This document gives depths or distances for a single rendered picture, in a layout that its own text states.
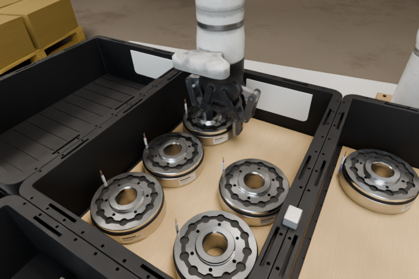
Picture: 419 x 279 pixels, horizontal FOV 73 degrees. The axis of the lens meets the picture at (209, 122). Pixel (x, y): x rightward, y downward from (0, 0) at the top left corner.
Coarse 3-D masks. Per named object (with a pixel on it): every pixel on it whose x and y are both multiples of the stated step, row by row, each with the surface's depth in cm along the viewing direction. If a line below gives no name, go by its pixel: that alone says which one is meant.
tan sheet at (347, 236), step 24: (336, 168) 48; (336, 192) 44; (336, 216) 41; (360, 216) 40; (384, 216) 40; (408, 216) 40; (312, 240) 38; (336, 240) 38; (360, 240) 38; (384, 240) 37; (408, 240) 37; (312, 264) 35; (336, 264) 35; (360, 264) 35; (384, 264) 35; (408, 264) 35
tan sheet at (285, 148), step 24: (240, 144) 53; (264, 144) 53; (288, 144) 53; (216, 168) 49; (288, 168) 48; (168, 192) 45; (192, 192) 45; (216, 192) 45; (168, 216) 42; (192, 216) 41; (144, 240) 39; (168, 240) 39; (264, 240) 38; (168, 264) 36
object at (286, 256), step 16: (352, 96) 46; (400, 112) 44; (416, 112) 42; (336, 128) 42; (320, 160) 36; (320, 176) 34; (304, 192) 32; (304, 208) 30; (304, 224) 29; (288, 240) 28; (288, 256) 28; (272, 272) 25; (288, 272) 25
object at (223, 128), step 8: (216, 104) 58; (192, 112) 57; (224, 112) 56; (184, 120) 54; (192, 120) 54; (224, 120) 54; (232, 120) 54; (192, 128) 52; (200, 128) 53; (208, 128) 52; (216, 128) 53; (224, 128) 52
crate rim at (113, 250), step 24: (144, 96) 49; (336, 96) 47; (120, 120) 44; (312, 144) 38; (48, 168) 36; (312, 168) 35; (24, 192) 33; (288, 192) 32; (72, 216) 31; (96, 240) 28; (120, 264) 26; (144, 264) 26; (264, 264) 26
